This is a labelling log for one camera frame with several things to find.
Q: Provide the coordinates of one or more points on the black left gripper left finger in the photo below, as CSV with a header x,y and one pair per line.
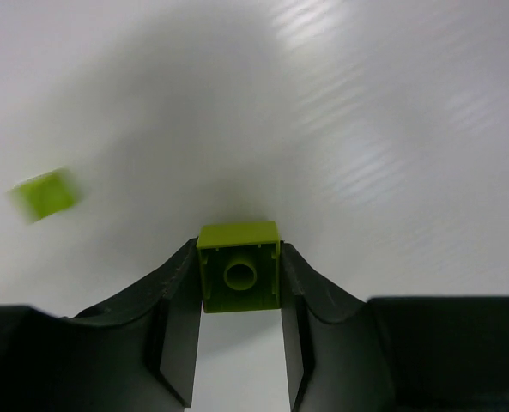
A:
x,y
135,351

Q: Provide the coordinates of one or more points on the small lime flat lego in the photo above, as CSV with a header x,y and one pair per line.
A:
x,y
47,194

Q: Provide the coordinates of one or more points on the lime lego brick mid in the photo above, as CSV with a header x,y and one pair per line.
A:
x,y
239,266

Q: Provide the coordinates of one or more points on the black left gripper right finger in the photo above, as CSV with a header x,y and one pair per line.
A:
x,y
390,353

